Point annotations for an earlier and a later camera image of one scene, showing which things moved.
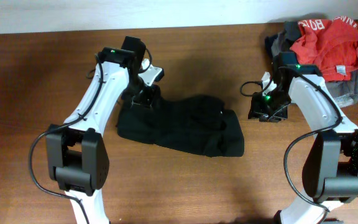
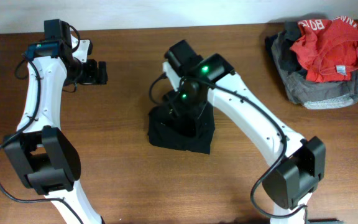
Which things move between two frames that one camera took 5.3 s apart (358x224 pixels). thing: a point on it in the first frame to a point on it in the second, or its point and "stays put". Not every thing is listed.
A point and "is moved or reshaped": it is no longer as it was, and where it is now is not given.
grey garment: (342, 93) stays put
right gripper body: (273, 106) to (184, 99)
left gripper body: (139, 92) to (86, 72)
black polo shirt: (196, 124) is moved or reshaped
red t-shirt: (334, 45) stays put
